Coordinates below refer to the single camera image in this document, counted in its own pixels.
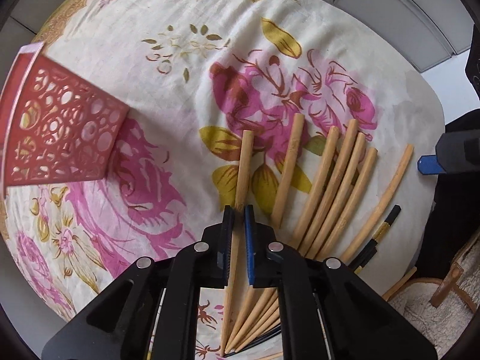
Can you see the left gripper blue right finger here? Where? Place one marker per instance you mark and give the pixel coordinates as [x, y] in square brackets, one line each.
[250, 226]

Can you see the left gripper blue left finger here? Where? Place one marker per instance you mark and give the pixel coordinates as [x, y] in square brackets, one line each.
[224, 244]

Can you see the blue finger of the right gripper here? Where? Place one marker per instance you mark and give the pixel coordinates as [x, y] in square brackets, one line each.
[428, 165]

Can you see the wooden chopstick curved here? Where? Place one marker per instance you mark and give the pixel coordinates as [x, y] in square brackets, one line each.
[381, 206]

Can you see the black gold chopstick upper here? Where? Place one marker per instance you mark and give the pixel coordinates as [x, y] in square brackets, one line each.
[382, 228]

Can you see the black gold chopstick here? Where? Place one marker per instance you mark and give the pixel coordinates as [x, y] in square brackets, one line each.
[382, 228]
[274, 329]

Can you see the black gold chopstick lower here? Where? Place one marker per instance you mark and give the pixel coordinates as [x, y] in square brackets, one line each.
[274, 329]

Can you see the wooden chair with cushion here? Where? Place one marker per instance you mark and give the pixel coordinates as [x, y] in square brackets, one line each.
[442, 309]

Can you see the floral tablecloth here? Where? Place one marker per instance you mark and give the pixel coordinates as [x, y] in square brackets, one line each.
[196, 74]

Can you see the pink perforated utensil holder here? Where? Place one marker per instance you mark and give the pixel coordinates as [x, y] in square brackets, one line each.
[56, 127]

